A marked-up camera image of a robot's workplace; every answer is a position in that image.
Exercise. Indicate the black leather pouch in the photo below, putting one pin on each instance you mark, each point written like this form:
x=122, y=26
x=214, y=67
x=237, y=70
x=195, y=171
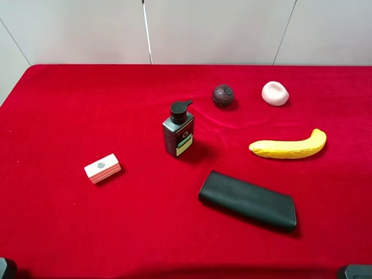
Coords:
x=250, y=201

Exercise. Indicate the red velvet tablecloth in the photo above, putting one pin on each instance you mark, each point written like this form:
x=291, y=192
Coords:
x=146, y=221

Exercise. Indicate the pink white striped block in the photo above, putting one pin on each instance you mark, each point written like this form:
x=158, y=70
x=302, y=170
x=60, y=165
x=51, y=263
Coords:
x=102, y=168

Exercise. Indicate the black base corner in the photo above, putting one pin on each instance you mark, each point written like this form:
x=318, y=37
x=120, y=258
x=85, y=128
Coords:
x=355, y=271
x=8, y=268

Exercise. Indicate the yellow toy banana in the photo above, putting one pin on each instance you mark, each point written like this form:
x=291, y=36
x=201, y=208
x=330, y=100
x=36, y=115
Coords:
x=290, y=149

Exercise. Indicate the black right base corner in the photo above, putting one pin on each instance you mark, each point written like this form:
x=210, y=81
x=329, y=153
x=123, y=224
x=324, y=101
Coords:
x=355, y=271

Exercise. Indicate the white pink foam lump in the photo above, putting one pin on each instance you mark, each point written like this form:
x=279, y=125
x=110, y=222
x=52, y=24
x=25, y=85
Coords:
x=274, y=93

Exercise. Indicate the black left base corner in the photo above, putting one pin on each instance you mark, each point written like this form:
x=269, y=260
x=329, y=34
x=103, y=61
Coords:
x=8, y=268

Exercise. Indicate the dark maroon ball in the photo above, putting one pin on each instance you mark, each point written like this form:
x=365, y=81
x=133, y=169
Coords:
x=223, y=96

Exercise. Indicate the black pump bottle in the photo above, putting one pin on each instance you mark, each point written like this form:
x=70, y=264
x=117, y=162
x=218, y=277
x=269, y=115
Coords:
x=178, y=128

